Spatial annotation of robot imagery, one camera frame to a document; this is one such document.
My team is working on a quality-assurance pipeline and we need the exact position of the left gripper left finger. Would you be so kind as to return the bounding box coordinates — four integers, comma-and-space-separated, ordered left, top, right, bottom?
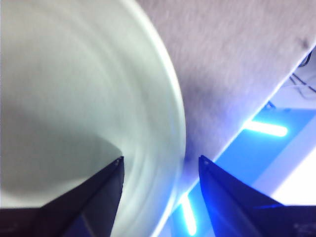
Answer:
0, 156, 124, 237

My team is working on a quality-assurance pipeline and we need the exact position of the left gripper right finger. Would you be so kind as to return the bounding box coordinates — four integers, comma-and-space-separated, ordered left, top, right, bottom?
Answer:
198, 155, 316, 237

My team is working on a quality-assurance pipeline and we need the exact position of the pale green plate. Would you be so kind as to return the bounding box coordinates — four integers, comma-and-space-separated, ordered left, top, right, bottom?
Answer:
0, 0, 187, 237

